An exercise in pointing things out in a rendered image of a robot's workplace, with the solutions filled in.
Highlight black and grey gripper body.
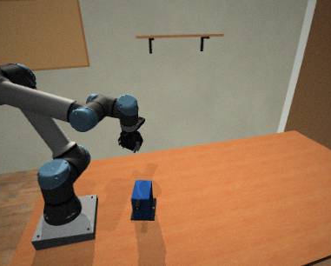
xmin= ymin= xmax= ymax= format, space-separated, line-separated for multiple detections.
xmin=118 ymin=128 xmax=141 ymax=151

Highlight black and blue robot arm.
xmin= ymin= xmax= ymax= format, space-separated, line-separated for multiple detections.
xmin=0 ymin=63 xmax=145 ymax=226

